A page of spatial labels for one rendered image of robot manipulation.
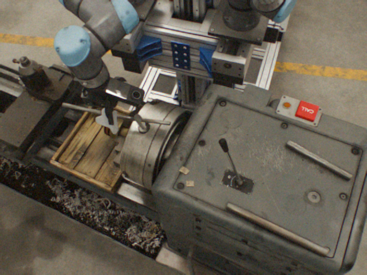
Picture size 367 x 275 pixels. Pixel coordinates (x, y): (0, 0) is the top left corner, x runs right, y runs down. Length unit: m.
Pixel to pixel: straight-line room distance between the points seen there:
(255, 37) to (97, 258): 1.57
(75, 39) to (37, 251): 1.86
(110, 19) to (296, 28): 2.60
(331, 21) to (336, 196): 2.47
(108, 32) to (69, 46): 0.09
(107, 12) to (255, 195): 0.62
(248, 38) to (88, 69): 0.84
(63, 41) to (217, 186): 0.57
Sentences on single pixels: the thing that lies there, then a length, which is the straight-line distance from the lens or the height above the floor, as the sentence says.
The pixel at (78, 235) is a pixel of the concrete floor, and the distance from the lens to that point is 2.44.
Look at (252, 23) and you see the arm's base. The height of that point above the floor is 1.19.
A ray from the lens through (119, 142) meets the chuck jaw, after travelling 1.34.
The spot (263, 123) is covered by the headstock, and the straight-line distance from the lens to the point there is 1.18.
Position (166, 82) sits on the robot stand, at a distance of 2.60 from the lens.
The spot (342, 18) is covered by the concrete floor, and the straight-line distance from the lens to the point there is 3.50.
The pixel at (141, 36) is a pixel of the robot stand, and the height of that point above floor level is 1.03.
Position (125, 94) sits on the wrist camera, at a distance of 0.95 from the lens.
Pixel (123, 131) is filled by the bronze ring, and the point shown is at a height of 1.11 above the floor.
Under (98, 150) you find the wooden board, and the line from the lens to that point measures 1.60.
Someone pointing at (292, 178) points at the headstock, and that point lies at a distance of 1.11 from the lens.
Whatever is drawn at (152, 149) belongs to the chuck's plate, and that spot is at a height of 1.22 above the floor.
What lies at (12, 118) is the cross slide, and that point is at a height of 0.97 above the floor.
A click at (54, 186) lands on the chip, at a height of 0.54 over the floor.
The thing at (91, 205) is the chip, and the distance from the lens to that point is 1.85.
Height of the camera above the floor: 2.25
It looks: 60 degrees down
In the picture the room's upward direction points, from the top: 5 degrees counter-clockwise
